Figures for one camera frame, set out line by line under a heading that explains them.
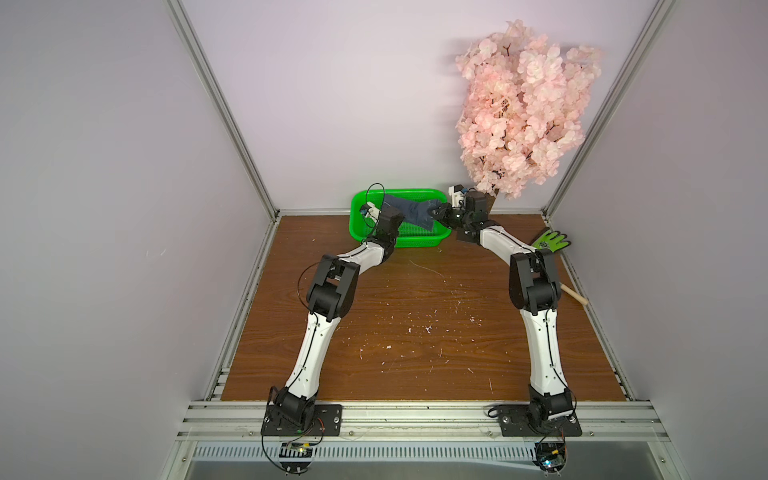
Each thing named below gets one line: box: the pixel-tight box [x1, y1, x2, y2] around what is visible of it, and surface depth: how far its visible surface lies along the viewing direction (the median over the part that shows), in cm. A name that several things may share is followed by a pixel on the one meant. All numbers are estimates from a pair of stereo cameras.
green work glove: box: [532, 230, 571, 253], surface depth 112 cm
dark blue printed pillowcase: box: [382, 194, 442, 231], surface depth 108 cm
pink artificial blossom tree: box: [456, 19, 601, 199], surface depth 72 cm
